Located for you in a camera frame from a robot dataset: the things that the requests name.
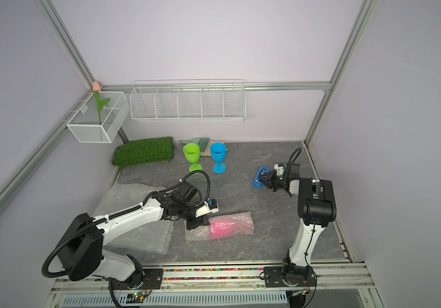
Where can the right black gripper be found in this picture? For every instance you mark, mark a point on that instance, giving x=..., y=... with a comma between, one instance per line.
x=268, y=180

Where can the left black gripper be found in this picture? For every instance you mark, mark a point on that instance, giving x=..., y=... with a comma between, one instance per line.
x=198, y=221

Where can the blue tape dispenser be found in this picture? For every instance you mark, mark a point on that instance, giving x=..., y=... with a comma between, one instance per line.
x=261, y=172

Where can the pink plastic wine glass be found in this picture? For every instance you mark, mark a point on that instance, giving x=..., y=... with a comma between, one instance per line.
x=227, y=226

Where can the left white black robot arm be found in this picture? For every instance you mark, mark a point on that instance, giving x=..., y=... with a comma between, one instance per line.
x=80, y=253

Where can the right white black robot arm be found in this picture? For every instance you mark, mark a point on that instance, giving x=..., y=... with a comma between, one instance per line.
x=316, y=209

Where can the bubble wrap sheet stack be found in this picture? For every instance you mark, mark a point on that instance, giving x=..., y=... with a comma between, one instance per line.
x=152, y=238

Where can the green plastic wine glass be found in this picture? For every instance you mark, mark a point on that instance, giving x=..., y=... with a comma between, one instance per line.
x=192, y=154

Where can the blue plastic wine glass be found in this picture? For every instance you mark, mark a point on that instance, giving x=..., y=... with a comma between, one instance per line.
x=218, y=154

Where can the beige cloth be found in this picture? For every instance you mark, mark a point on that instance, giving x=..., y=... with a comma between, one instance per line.
x=207, y=152

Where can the green artificial grass mat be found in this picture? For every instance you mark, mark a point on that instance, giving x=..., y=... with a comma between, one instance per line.
x=143, y=151

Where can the artificial pink tulip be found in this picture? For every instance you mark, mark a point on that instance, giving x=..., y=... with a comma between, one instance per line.
x=101, y=103

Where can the long white wire shelf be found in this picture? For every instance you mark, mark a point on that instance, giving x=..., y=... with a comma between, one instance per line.
x=188, y=100

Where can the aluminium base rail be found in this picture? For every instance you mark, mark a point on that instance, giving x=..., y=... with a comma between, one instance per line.
x=250, y=283

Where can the small white wire basket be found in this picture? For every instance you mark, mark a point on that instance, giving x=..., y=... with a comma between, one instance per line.
x=84, y=123

